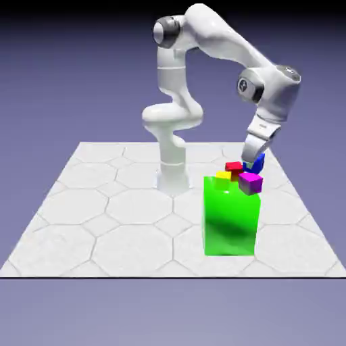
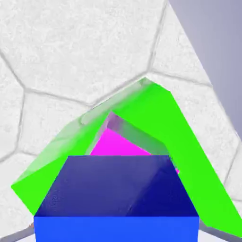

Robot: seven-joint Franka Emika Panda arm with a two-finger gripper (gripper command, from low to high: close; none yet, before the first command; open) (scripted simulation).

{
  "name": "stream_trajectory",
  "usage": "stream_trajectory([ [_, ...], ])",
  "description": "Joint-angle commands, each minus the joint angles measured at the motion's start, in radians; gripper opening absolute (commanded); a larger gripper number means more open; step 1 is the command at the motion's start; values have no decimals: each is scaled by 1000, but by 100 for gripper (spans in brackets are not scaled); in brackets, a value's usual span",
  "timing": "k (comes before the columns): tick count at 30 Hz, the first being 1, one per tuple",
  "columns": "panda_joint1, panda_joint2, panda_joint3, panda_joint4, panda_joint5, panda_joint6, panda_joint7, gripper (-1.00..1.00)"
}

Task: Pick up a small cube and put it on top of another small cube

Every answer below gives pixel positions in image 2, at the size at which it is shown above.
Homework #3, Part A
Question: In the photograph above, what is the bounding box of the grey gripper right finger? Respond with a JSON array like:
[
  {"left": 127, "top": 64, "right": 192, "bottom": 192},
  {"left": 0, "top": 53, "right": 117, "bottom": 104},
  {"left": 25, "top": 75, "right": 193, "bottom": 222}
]
[{"left": 198, "top": 220, "right": 231, "bottom": 242}]

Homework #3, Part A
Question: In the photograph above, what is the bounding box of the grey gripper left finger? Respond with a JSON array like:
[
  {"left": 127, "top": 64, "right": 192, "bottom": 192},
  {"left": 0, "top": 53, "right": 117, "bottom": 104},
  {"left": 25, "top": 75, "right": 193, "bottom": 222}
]
[{"left": 0, "top": 222, "right": 36, "bottom": 242}]

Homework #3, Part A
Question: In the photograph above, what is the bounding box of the small blue cube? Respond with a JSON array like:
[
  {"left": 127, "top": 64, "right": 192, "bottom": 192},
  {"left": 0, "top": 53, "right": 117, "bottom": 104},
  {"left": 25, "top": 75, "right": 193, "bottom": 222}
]
[{"left": 34, "top": 155, "right": 200, "bottom": 242}]

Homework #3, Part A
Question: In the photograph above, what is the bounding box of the small magenta cube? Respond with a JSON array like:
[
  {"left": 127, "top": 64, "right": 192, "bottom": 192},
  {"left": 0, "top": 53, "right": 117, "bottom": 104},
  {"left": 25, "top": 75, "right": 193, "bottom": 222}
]
[{"left": 85, "top": 111, "right": 180, "bottom": 175}]

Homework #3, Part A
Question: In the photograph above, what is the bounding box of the large green box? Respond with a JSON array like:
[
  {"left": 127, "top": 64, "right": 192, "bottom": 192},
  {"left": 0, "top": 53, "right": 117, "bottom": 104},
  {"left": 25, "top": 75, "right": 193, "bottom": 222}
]
[{"left": 10, "top": 77, "right": 242, "bottom": 238}]

